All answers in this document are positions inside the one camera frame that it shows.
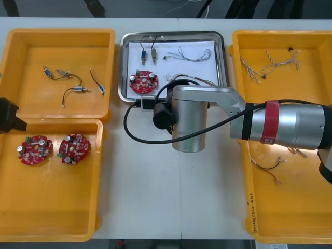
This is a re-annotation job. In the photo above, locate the white paper sheet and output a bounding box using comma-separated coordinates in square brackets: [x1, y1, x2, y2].
[128, 40, 221, 99]

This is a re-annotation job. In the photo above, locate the round red circuit board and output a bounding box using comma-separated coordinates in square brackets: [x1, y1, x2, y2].
[17, 135, 54, 165]
[57, 133, 91, 165]
[129, 68, 159, 94]

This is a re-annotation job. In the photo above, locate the blue-white twisted wire harness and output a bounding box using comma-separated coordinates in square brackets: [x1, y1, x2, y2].
[261, 47, 301, 76]
[240, 57, 268, 84]
[162, 46, 213, 62]

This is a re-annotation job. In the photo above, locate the steel tray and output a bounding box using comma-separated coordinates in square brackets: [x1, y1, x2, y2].
[118, 31, 230, 103]

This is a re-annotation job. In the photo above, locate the bare metal solenoid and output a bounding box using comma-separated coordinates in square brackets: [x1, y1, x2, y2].
[56, 68, 84, 88]

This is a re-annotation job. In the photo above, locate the brass-coloured solenoid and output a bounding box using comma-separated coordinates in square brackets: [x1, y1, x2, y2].
[151, 35, 164, 65]

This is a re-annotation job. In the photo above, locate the yellow-orange plastic bin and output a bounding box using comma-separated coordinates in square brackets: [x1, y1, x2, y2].
[0, 28, 119, 124]
[0, 118, 108, 243]
[228, 30, 332, 107]

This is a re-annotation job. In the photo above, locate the red-black wire harness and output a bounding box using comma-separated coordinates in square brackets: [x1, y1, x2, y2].
[251, 155, 289, 185]

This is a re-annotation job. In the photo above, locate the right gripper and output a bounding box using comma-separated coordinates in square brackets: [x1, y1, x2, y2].
[155, 84, 174, 104]

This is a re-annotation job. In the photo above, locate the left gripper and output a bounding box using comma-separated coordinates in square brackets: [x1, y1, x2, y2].
[0, 97, 27, 134]

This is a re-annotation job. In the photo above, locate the black chair leg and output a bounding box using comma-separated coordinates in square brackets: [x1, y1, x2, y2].
[83, 0, 106, 17]

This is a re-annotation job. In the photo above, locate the multicoloured wire harness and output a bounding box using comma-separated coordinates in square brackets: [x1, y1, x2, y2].
[165, 73, 217, 87]

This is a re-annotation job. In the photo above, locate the yellow-orange bin with handwriting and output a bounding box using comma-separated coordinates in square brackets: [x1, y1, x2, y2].
[238, 139, 332, 243]

